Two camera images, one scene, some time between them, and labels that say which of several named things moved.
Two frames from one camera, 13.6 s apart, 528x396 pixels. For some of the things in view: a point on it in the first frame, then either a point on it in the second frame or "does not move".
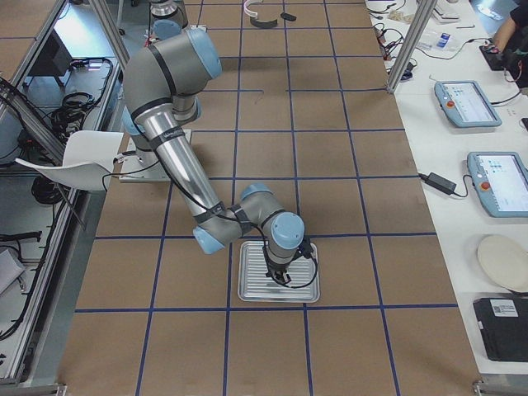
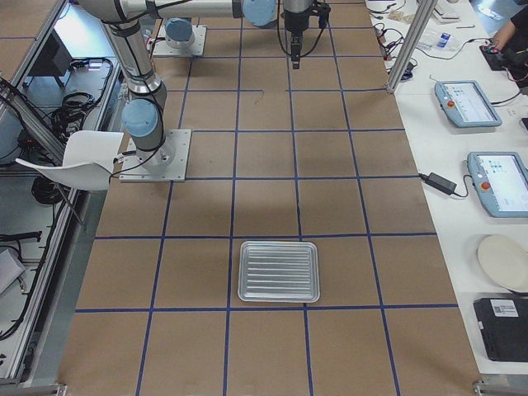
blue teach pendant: x=464 y=105 does not move
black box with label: x=504 y=327 does not move
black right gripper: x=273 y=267 -> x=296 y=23
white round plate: x=506 y=260 does not move
